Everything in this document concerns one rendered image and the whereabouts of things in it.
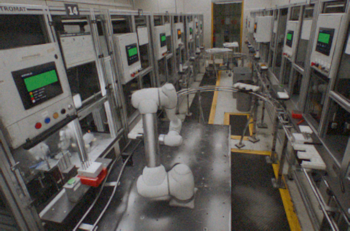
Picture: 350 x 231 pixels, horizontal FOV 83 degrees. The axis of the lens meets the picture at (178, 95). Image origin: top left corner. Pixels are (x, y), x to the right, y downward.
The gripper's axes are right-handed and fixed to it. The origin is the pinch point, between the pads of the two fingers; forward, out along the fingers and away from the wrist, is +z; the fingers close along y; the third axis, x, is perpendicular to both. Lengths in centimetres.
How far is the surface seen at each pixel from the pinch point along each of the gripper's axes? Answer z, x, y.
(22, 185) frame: 21, 93, 29
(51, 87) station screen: 18, 62, 72
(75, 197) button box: 7, 78, 6
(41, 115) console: 20, 71, 58
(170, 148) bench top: -25.7, -14.2, -19.8
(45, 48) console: 20, 57, 93
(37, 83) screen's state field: 18, 70, 77
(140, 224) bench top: -28, 68, -20
